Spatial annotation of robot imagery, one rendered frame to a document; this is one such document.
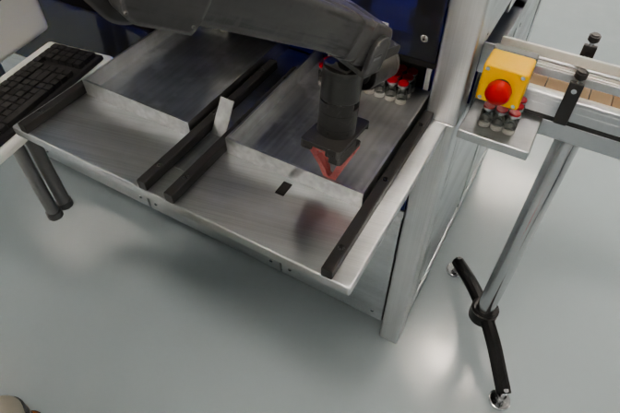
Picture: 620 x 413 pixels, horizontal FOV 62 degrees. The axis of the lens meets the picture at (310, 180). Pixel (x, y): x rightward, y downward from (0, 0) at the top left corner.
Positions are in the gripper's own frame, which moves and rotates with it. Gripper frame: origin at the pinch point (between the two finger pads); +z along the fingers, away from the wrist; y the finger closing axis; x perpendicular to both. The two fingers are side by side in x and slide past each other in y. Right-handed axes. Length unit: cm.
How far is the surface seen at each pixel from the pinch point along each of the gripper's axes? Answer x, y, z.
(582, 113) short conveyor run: -31.7, 35.8, -5.4
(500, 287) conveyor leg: -33, 49, 56
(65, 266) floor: 99, 7, 91
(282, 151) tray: 11.5, 4.3, 2.4
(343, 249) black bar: -7.9, -10.2, 2.8
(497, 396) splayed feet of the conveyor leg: -44, 37, 86
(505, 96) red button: -19.4, 20.4, -11.9
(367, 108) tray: 3.8, 22.4, -0.2
